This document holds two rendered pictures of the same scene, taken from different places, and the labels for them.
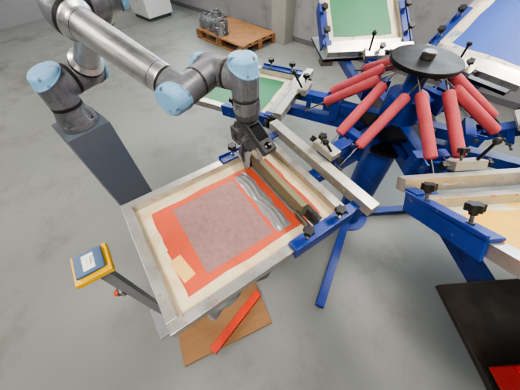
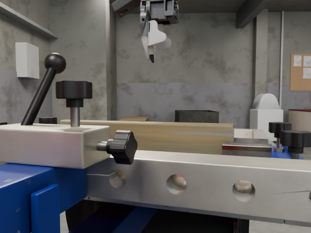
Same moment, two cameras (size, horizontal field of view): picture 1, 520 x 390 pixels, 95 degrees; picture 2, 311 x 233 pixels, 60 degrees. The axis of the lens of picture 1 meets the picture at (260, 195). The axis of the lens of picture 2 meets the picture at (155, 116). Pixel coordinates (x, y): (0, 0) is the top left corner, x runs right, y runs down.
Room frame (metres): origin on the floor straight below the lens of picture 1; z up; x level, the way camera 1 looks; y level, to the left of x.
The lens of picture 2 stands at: (1.13, -0.41, 1.11)
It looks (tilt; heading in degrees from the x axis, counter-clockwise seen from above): 3 degrees down; 140
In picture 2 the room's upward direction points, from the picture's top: straight up
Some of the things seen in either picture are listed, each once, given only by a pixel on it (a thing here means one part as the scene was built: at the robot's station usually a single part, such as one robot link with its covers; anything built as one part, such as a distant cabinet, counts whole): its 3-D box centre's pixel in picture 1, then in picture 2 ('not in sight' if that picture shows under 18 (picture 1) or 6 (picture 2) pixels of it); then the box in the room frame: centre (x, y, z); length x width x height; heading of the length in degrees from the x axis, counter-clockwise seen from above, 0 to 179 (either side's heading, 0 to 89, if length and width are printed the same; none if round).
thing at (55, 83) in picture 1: (54, 84); not in sight; (0.90, 0.77, 1.37); 0.13 x 0.12 x 0.14; 149
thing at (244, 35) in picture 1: (234, 28); not in sight; (5.14, 0.36, 0.19); 1.34 x 0.91 x 0.37; 47
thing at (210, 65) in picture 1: (208, 73); not in sight; (0.65, 0.13, 1.51); 0.11 x 0.11 x 0.08; 59
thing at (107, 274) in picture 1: (141, 296); not in sight; (0.36, 0.65, 0.48); 0.22 x 0.22 x 0.96; 33
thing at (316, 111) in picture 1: (291, 108); not in sight; (1.41, -0.23, 0.90); 1.24 x 0.06 x 0.06; 63
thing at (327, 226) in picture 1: (321, 230); not in sight; (0.46, -0.24, 0.97); 0.30 x 0.05 x 0.07; 123
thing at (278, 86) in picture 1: (251, 76); not in sight; (1.55, 0.03, 1.05); 1.08 x 0.61 x 0.23; 63
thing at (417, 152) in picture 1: (395, 120); not in sight; (1.13, -0.78, 0.99); 0.82 x 0.79 x 0.12; 123
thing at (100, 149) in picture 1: (138, 203); not in sight; (0.90, 0.77, 0.60); 0.18 x 0.18 x 1.20; 47
